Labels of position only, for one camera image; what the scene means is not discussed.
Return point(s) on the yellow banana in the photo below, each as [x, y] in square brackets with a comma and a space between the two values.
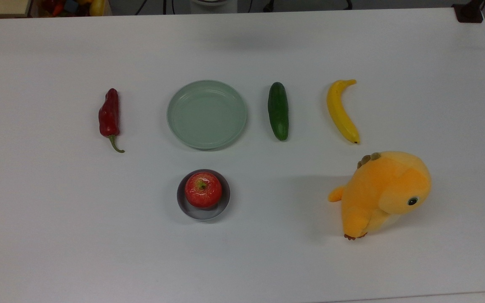
[337, 111]

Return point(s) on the green cucumber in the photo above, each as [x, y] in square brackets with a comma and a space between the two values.
[278, 111]

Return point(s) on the wooden board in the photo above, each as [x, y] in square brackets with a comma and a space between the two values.
[0, 7]

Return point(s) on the bin of toy food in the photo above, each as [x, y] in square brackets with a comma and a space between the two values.
[74, 7]

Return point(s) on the pale green plate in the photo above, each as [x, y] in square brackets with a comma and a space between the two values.
[206, 114]

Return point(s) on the small grey bowl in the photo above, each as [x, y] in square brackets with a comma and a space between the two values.
[202, 214]

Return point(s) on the red apple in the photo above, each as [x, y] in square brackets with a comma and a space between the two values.
[203, 190]

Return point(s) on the red chili pepper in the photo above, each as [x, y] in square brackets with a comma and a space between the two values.
[110, 111]

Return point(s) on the black table corner clamp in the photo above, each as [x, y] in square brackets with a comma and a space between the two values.
[469, 12]

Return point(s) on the orange plush dinosaur toy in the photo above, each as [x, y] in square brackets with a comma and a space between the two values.
[377, 189]

